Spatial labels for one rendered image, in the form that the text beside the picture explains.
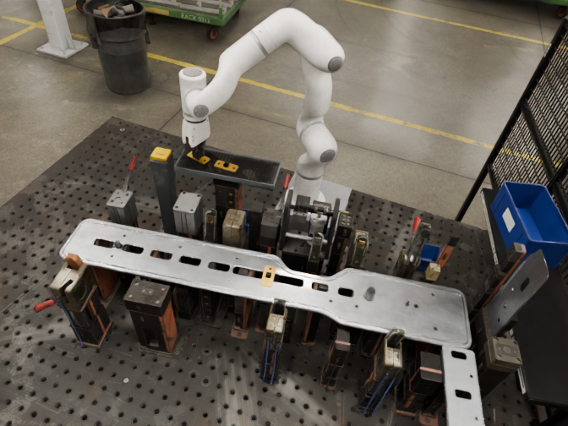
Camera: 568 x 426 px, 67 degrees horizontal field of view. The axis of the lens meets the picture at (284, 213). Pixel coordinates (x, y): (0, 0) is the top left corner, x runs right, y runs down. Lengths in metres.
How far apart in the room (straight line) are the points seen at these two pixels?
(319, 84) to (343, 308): 0.77
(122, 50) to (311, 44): 2.82
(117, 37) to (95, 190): 2.01
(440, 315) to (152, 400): 0.99
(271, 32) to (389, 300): 0.93
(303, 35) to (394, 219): 1.08
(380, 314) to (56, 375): 1.11
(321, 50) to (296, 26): 0.11
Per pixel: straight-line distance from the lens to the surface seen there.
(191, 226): 1.54
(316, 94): 1.58
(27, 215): 2.24
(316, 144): 1.66
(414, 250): 1.50
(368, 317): 1.42
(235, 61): 1.41
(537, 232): 1.91
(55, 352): 1.77
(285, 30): 1.41
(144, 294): 1.40
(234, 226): 1.48
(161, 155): 1.65
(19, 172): 3.66
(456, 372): 1.43
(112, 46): 4.09
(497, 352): 1.44
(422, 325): 1.46
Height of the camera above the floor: 2.18
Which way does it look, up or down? 46 degrees down
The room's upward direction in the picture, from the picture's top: 7 degrees clockwise
